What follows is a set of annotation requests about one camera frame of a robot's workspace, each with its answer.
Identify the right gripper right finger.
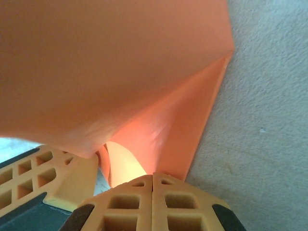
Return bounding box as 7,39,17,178
152,172,246,231

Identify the orange wrapping paper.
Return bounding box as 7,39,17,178
0,0,235,188

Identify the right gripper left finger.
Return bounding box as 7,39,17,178
60,175,153,231

